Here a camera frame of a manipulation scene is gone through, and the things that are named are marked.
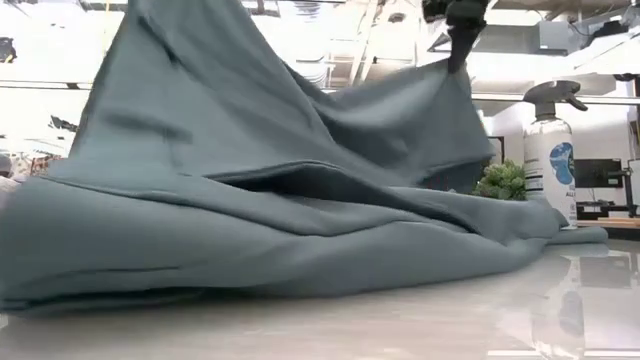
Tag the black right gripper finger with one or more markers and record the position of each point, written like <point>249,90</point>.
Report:
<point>462,45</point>

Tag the teal grey garment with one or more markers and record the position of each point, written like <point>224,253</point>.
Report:
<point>225,200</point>

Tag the long LED light bar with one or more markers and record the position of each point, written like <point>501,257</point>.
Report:
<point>550,99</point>

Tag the small potted green plant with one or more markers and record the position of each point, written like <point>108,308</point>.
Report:
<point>502,182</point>

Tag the white spray bottle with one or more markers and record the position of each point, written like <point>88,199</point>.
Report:
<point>547,170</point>

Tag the black background monitor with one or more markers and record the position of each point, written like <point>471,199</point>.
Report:
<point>597,174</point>

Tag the brown floral patterned fabric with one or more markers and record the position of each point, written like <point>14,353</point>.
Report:
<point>45,165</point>

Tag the person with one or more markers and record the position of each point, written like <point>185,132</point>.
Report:
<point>6,175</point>

